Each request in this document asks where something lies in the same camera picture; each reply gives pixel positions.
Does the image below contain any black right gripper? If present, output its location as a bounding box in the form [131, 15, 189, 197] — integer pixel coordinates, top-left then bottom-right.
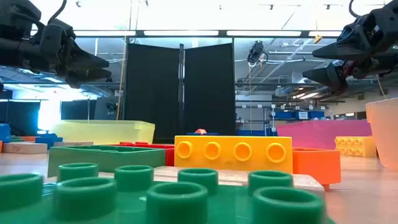
[302, 1, 398, 96]

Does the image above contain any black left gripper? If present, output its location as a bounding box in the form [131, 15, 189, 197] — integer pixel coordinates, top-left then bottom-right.
[0, 18, 112, 89]

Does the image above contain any wooden block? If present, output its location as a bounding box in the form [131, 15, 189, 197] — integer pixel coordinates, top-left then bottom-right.
[1, 142, 49, 155]
[53, 141, 94, 147]
[154, 166, 326, 192]

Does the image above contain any red plastic brick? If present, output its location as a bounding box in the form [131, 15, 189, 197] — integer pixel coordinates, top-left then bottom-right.
[108, 141, 175, 167]

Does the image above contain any large yellow plastic brick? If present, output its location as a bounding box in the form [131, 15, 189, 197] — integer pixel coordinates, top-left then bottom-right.
[174, 135, 294, 174]

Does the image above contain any ceiling light strip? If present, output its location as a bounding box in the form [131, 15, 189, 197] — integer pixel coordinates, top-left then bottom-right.
[73, 30, 137, 37]
[226, 30, 302, 37]
[143, 30, 220, 37]
[308, 30, 343, 37]

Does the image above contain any black monitor panel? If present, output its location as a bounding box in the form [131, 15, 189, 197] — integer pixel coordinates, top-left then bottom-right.
[60, 99, 98, 121]

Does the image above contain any yellow translucent plastic bin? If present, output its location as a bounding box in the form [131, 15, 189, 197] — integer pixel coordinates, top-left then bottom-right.
[51, 119, 155, 146]

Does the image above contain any pink translucent plastic bin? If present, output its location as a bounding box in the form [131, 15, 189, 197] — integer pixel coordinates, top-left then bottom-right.
[275, 119, 373, 151]

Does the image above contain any orange translucent plastic bin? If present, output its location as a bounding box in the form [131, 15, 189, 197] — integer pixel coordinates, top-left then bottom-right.
[365, 97, 398, 170]

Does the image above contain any metal storage shelf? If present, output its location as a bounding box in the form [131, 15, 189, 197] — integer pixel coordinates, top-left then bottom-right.
[234, 102, 328, 136]

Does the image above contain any blue low crate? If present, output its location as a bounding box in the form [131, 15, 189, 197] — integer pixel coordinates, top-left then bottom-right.
[236, 129, 278, 137]

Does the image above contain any yellow hanging rope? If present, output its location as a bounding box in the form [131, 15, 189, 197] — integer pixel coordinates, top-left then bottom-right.
[116, 35, 129, 121]

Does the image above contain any black tripod camera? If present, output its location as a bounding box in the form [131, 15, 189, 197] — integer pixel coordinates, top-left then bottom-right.
[105, 101, 119, 115]

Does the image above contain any yellow hanging cord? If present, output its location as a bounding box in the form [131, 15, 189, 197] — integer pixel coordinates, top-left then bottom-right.
[375, 73, 389, 100]

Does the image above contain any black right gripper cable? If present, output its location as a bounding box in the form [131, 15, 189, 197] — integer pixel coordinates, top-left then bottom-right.
[348, 0, 362, 19]

